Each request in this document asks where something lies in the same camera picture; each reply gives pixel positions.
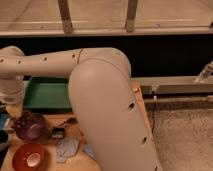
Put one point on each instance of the dark purple grape bunch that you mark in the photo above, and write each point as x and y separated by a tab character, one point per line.
26	121

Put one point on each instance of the red bowl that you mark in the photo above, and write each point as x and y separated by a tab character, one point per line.
28	157

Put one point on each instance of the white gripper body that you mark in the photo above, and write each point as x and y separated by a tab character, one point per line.
11	91

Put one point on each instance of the grey folded cloth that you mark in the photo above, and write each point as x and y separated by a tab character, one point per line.
65	148

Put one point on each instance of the green plastic tray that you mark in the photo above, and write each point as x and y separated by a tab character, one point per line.
48	94

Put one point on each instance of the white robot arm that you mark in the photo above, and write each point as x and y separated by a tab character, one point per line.
101	97

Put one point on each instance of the purple bowl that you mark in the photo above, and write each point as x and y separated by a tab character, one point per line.
34	132

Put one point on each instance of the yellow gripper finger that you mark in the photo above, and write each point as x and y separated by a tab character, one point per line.
14	110

